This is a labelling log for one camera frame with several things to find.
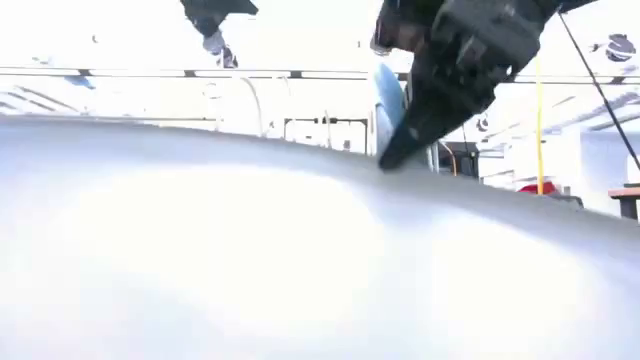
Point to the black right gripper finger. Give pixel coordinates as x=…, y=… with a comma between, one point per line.
x=425, y=130

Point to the blue plate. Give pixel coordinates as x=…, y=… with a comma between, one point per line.
x=389, y=100

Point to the small black ceiling reel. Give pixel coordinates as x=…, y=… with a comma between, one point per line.
x=483, y=123

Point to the wooden background table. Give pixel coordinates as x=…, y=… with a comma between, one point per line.
x=627, y=195

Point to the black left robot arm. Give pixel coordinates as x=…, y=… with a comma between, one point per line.
x=215, y=12

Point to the red background object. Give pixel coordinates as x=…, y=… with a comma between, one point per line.
x=537, y=189

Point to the black background partition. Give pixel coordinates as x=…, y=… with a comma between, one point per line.
x=467, y=162

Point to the grey plate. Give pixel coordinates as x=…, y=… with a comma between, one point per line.
x=250, y=250

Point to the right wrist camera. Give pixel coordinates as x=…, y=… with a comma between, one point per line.
x=395, y=32

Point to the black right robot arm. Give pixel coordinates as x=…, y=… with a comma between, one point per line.
x=570, y=4

